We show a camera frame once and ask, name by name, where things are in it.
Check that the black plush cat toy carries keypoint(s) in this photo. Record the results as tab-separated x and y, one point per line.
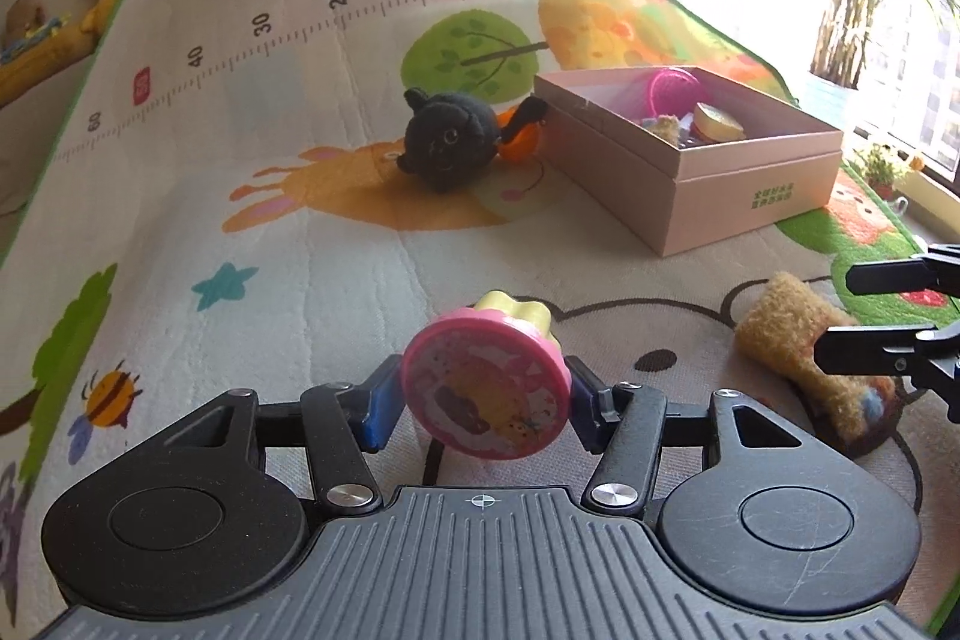
452	136

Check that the small flower pot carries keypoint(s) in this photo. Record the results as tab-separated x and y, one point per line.
884	168

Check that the pink plastic basket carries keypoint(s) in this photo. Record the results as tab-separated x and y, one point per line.
674	91

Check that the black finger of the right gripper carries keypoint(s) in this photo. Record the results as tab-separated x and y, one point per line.
873	350
937	269

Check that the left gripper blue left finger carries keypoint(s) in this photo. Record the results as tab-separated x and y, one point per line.
377	405

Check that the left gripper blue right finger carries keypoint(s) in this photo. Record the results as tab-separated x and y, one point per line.
593	411

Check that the yellow plush toy pillow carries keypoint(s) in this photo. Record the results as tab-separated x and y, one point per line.
35	46

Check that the pink yellow toy cup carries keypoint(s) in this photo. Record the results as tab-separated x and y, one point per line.
489	380

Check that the pink cardboard box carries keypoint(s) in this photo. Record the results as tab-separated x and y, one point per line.
679	199

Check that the colourful children's play mat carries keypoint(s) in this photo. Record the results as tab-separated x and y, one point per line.
223	208

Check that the orange plastic pumpkin toy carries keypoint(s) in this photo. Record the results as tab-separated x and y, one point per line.
523	146

